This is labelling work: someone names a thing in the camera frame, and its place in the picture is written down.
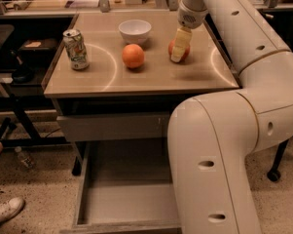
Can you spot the black box on shelf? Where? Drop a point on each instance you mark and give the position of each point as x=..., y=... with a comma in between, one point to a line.
x=38, y=49

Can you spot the green white soda can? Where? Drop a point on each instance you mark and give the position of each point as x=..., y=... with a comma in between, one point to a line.
x=75, y=49

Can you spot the red apple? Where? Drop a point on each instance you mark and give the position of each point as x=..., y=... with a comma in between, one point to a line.
x=170, y=47

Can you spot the plastic water bottle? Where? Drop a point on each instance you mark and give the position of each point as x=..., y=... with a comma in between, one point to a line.
x=25, y=158

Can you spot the black office chair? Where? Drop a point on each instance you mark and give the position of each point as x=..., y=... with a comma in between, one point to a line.
x=274, y=174

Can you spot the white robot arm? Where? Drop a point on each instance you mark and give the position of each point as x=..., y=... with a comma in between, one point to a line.
x=210, y=135

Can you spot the closed top drawer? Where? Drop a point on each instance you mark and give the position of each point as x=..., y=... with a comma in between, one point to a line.
x=114, y=126

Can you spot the grey drawer cabinet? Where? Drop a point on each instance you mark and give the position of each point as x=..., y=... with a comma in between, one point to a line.
x=107, y=86

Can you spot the white bowl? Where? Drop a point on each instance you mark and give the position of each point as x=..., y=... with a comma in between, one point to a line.
x=135, y=31

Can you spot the open middle drawer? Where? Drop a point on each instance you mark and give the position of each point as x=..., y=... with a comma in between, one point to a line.
x=125, y=188

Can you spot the white sneaker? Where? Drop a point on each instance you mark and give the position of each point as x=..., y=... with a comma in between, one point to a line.
x=11, y=208

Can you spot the orange fruit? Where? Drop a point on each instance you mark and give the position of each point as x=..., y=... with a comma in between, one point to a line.
x=133, y=56

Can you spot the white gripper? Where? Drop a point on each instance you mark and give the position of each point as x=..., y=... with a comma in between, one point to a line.
x=190, y=17

